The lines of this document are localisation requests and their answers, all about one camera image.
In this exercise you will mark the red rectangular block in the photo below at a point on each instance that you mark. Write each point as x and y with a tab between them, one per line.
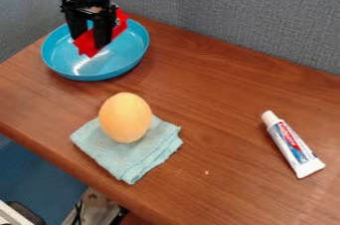
85	41

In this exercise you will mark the grey object under table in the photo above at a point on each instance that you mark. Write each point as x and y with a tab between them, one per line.
98	210

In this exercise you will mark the orange egg-shaped object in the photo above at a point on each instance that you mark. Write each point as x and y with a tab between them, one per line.
125	117

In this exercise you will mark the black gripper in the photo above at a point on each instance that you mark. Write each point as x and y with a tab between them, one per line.
97	10

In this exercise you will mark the light blue folded cloth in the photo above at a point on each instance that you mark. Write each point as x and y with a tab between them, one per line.
128	160

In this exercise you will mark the blue plate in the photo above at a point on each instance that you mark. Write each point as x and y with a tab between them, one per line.
116	59

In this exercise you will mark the white toothpaste tube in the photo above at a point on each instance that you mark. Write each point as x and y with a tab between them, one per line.
297	153

